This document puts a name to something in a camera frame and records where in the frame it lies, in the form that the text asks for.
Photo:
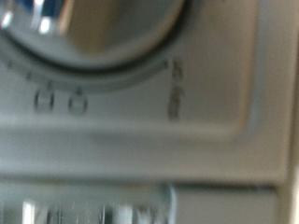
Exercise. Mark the silver oven timer knob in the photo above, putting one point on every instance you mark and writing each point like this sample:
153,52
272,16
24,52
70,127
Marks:
109,31

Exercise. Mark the silver toaster oven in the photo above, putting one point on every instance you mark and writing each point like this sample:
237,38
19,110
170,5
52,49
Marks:
202,140

